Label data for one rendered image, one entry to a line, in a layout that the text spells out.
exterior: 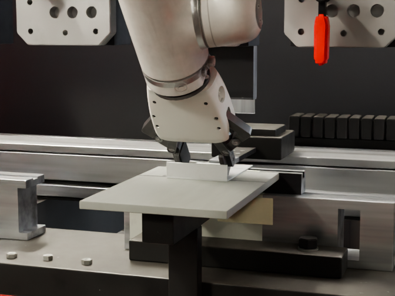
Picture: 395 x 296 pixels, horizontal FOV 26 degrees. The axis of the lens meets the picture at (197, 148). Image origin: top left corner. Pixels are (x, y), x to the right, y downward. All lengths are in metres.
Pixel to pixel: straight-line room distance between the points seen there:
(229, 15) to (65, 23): 0.37
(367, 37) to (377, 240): 0.27
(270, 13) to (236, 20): 0.77
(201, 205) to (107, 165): 0.60
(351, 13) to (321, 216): 0.28
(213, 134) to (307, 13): 0.20
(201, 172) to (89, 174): 0.48
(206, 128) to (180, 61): 0.13
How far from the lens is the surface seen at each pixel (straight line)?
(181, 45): 0.97
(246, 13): 0.95
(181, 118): 1.08
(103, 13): 1.23
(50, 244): 1.32
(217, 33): 0.96
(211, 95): 1.04
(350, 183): 1.44
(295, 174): 1.20
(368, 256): 1.19
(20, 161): 1.64
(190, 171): 1.14
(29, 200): 1.37
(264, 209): 1.20
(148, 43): 0.97
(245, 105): 1.21
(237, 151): 1.36
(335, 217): 1.18
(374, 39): 1.13
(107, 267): 1.19
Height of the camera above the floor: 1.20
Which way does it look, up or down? 8 degrees down
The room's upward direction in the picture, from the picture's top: straight up
